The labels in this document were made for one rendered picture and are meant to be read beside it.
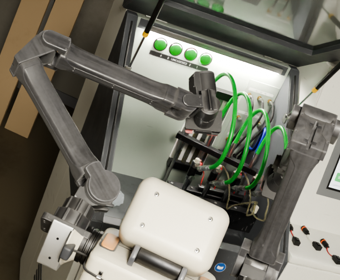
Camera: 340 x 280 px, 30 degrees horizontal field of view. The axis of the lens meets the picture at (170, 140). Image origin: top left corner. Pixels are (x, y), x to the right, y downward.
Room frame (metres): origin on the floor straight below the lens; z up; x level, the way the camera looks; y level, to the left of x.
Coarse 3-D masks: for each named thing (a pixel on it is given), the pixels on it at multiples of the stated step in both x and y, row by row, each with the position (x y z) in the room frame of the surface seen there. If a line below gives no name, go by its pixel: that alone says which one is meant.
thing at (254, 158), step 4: (272, 128) 2.13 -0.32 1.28; (276, 128) 2.11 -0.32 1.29; (280, 128) 2.09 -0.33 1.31; (272, 132) 2.14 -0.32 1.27; (284, 132) 2.06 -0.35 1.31; (284, 136) 2.04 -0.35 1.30; (264, 140) 2.15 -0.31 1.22; (284, 140) 2.03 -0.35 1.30; (260, 144) 2.16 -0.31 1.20; (284, 144) 2.01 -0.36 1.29; (260, 148) 2.15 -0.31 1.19; (284, 148) 2.00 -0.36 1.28; (256, 152) 2.16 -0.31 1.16; (256, 156) 2.15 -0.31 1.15; (252, 160) 2.15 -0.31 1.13; (256, 160) 2.15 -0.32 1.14; (252, 164) 2.15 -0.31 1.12; (252, 192) 2.05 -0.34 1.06; (256, 192) 2.03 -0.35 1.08; (260, 192) 2.01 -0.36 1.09
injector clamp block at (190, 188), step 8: (176, 184) 2.02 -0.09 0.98; (192, 192) 2.03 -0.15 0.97; (200, 192) 2.04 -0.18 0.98; (208, 200) 2.01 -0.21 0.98; (216, 200) 2.06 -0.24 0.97; (232, 200) 2.09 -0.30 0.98; (224, 208) 2.01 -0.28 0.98; (232, 208) 2.03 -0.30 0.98; (240, 208) 2.05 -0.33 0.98; (232, 216) 2.02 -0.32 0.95; (240, 216) 2.03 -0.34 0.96; (248, 216) 2.04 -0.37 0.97; (256, 216) 2.05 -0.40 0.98; (232, 224) 2.03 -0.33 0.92; (240, 224) 2.04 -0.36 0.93; (248, 224) 2.05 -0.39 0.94; (248, 232) 2.05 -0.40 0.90
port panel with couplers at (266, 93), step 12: (252, 84) 2.33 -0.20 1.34; (264, 84) 2.34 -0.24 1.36; (252, 96) 2.31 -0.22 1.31; (264, 96) 2.35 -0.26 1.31; (240, 108) 2.33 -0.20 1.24; (264, 108) 2.36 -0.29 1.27; (240, 120) 2.30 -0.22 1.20; (252, 120) 2.35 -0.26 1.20; (228, 132) 2.33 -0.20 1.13; (252, 132) 2.36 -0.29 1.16; (240, 144) 2.32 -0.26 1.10
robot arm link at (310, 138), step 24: (312, 120) 1.26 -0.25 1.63; (336, 120) 1.28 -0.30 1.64; (288, 144) 1.22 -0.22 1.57; (312, 144) 1.21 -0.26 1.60; (288, 168) 1.22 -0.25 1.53; (312, 168) 1.21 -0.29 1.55; (288, 192) 1.22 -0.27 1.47; (288, 216) 1.23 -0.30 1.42; (264, 240) 1.25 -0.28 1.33; (240, 264) 1.26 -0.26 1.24
